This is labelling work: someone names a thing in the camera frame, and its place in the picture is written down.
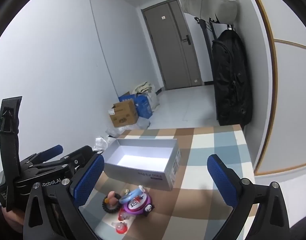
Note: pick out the brown cardboard box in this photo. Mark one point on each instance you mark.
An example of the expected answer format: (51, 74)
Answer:
(124, 113)

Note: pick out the grey cardboard box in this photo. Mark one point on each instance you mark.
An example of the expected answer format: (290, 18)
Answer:
(143, 173)

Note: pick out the clear plastic bag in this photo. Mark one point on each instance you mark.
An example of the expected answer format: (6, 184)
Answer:
(143, 123)
(101, 143)

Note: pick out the checkered tablecloth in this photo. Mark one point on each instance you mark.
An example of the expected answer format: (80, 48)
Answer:
(208, 140)

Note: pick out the pink translucent hair clip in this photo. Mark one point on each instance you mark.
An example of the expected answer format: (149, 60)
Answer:
(123, 215)

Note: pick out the red flower hair clip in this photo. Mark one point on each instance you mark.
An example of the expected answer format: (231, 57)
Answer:
(121, 227)

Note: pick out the black long coat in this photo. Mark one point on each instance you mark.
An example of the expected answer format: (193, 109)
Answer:
(230, 80)

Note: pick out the blue cardboard box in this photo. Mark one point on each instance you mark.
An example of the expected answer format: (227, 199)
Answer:
(144, 105)

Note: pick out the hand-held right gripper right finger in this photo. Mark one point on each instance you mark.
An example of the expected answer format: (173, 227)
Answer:
(221, 180)

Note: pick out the white panel wooden trim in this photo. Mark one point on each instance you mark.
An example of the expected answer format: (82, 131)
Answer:
(292, 92)

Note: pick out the light blue bangle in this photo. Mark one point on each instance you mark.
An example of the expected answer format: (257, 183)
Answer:
(126, 200)

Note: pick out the purple round cartoon badge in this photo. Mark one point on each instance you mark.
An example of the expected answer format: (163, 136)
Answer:
(138, 205)

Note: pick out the grey door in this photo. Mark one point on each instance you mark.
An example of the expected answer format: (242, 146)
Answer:
(168, 50)

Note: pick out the person's left hand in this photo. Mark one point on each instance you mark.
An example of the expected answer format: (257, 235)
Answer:
(12, 218)

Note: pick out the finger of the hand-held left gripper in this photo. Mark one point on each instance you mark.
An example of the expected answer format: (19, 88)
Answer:
(75, 157)
(55, 150)

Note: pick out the white bag with beige cloth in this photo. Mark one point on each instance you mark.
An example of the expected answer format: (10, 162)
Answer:
(145, 87)

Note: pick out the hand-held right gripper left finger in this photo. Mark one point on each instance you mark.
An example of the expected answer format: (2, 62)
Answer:
(89, 180)

